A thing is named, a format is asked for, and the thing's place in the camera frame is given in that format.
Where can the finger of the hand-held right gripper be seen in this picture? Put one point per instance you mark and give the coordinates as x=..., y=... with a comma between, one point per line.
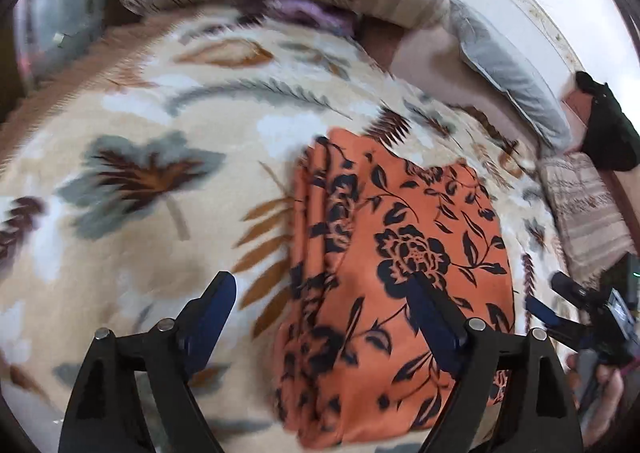
x=575, y=289
x=547, y=315

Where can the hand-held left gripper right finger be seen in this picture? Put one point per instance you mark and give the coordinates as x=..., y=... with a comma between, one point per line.
x=431, y=320

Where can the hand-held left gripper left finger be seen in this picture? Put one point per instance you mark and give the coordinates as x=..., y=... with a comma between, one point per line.
x=216, y=303

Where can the orange black floral garment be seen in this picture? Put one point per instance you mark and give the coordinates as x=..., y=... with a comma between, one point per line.
x=400, y=213

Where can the person's right hand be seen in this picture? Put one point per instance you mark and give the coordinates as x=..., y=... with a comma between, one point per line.
x=602, y=403

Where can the beige striped cushion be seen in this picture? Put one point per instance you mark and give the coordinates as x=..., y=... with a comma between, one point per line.
x=585, y=213

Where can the cream leaf print blanket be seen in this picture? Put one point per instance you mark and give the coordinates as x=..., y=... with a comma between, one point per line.
x=125, y=243

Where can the dark cloth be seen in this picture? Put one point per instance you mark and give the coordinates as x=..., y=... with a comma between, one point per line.
x=612, y=128

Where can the grey pillow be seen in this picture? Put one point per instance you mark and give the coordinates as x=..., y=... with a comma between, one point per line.
x=510, y=78

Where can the pink pillow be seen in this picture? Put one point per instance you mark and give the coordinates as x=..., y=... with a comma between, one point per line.
x=430, y=63

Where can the purple cloth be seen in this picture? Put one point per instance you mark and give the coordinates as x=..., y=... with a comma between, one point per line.
x=310, y=13

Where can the glass-fronted cabinet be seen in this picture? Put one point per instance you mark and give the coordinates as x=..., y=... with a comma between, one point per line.
x=60, y=13

